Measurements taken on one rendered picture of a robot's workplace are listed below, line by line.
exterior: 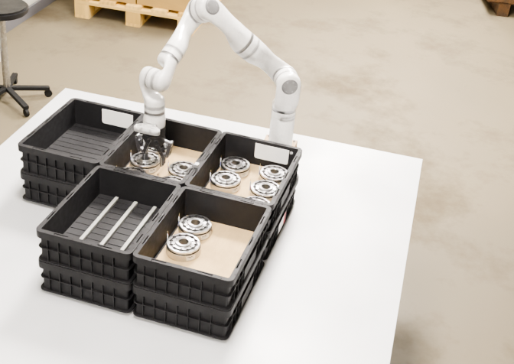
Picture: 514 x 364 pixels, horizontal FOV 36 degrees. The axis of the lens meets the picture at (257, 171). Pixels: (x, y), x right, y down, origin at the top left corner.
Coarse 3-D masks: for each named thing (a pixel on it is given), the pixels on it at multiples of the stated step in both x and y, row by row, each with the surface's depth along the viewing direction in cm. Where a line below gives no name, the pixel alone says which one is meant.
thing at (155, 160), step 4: (140, 152) 283; (148, 152) 284; (132, 156) 280; (136, 156) 281; (152, 156) 282; (156, 156) 282; (132, 160) 278; (136, 160) 278; (152, 160) 279; (156, 160) 280; (136, 164) 276; (140, 164) 276; (144, 164) 277; (148, 164) 277; (152, 164) 277; (156, 164) 278
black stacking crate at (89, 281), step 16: (48, 272) 235; (64, 272) 232; (80, 272) 231; (48, 288) 239; (64, 288) 237; (80, 288) 234; (96, 288) 233; (112, 288) 232; (128, 288) 229; (96, 304) 235; (112, 304) 235; (128, 304) 234
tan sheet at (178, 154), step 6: (174, 150) 293; (180, 150) 293; (186, 150) 294; (192, 150) 294; (174, 156) 289; (180, 156) 289; (186, 156) 290; (192, 156) 290; (198, 156) 291; (192, 162) 287; (162, 168) 281; (156, 174) 277; (162, 174) 278
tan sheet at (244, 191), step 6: (252, 168) 287; (258, 168) 287; (252, 174) 283; (258, 174) 283; (246, 180) 279; (252, 180) 280; (240, 186) 276; (246, 186) 276; (240, 192) 273; (246, 192) 273
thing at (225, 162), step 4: (232, 156) 286; (224, 160) 284; (228, 160) 284; (240, 160) 285; (244, 160) 285; (224, 164) 281; (228, 164) 281; (244, 164) 282; (248, 164) 282; (224, 168) 280; (228, 168) 279; (232, 168) 280; (236, 168) 280; (240, 168) 280; (244, 168) 280; (248, 168) 281
